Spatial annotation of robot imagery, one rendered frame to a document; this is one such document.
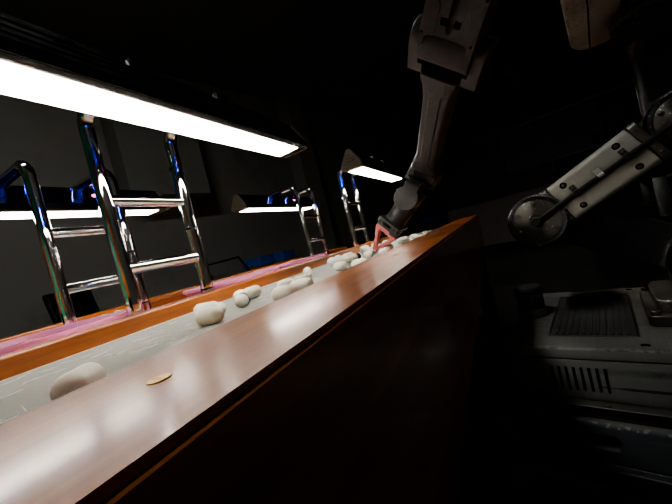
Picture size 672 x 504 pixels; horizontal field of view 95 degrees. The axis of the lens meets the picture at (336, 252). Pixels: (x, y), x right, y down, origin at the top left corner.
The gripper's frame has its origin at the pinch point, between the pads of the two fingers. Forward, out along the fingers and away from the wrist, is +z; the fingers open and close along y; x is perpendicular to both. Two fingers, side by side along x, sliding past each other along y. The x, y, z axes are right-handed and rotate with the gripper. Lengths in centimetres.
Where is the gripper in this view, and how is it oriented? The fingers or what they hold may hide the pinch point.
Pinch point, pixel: (376, 247)
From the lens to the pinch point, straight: 88.4
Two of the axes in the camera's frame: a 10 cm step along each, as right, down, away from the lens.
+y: -4.5, 1.4, -8.8
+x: 7.3, 6.2, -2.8
